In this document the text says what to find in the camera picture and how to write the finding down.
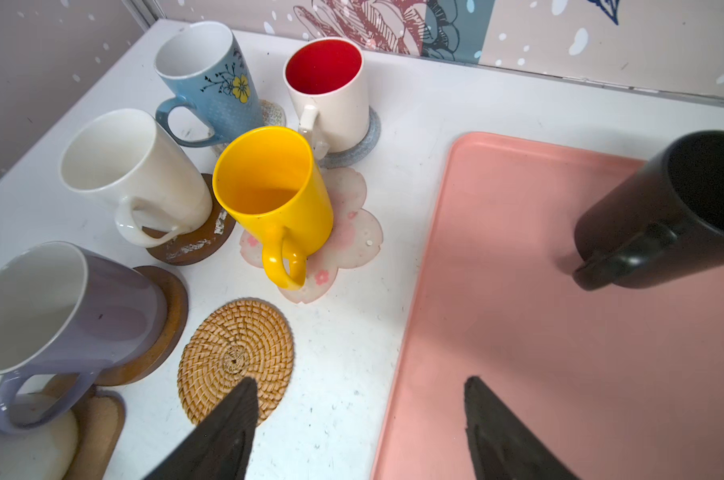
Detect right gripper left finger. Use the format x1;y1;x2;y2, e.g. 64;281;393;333
147;377;259;479

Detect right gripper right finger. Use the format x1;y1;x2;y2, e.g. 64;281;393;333
464;376;576;479

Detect rattan woven round coaster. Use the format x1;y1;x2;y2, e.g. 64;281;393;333
177;297;295;425

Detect brown wooden round coaster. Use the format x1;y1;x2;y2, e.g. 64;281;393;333
95;266;188;387

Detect pink rectangular tray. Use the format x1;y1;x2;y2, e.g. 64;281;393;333
372;133;724;479

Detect dark brown scratched round coaster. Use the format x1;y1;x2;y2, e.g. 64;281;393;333
147;173;236;266

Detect small white cup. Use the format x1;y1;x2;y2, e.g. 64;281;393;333
0;241;168;434

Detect pink flower resin coaster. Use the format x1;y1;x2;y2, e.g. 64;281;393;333
235;165;383;304

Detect yellow mug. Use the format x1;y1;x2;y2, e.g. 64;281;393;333
213;126;334;290

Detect black mug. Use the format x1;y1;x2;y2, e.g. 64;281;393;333
572;130;724;291

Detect blue woven round coaster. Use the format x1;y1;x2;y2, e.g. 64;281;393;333
318;107;381;169

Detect beige woven round coaster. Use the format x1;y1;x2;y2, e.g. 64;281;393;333
211;98;288;154

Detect light blue mug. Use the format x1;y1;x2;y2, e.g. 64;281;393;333
154;21;264;148

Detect white mug red inside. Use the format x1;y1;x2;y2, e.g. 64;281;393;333
283;37;370;160

